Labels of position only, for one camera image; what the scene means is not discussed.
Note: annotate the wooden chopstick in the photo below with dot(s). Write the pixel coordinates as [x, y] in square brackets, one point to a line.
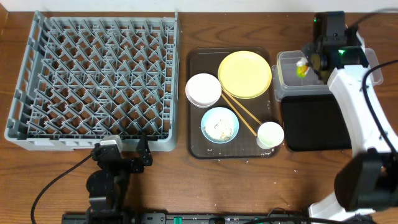
[239, 115]
[244, 108]

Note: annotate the pink white bowl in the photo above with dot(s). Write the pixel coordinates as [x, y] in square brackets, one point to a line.
[203, 90]

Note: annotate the dark brown serving tray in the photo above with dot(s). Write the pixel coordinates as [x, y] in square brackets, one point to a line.
[262, 107]

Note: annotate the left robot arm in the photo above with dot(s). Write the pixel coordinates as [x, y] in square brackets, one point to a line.
[108, 186]

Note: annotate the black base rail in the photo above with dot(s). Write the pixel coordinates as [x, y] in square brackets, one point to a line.
[161, 218]

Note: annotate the light blue bowl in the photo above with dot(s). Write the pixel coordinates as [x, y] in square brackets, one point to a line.
[224, 113]

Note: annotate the rice food waste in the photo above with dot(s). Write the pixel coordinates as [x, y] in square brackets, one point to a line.
[219, 129]

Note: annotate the green snack wrapper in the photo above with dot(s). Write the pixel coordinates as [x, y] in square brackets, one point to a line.
[302, 71]

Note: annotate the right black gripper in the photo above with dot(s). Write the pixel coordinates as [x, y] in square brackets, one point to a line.
[310, 49]

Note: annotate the clear plastic bin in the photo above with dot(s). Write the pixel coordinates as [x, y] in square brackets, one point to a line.
[286, 81]

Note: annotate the white napkin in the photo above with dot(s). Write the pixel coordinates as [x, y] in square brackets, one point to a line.
[302, 62]

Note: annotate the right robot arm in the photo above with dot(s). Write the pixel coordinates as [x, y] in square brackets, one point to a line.
[368, 183]

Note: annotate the upper wooden chopstick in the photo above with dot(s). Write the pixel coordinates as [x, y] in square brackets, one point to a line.
[244, 108]

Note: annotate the grey dishwasher rack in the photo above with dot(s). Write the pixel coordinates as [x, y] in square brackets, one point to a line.
[85, 78]

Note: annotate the black waste tray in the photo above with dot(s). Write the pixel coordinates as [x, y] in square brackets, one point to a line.
[314, 123]

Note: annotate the lower wooden chopstick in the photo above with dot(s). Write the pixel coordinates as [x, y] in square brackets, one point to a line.
[239, 115]

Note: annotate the white cup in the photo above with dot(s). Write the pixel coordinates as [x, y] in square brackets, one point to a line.
[269, 135]

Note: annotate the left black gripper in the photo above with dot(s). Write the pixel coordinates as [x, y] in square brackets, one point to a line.
[123, 163]

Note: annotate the yellow plate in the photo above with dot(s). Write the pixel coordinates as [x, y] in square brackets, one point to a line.
[244, 74]

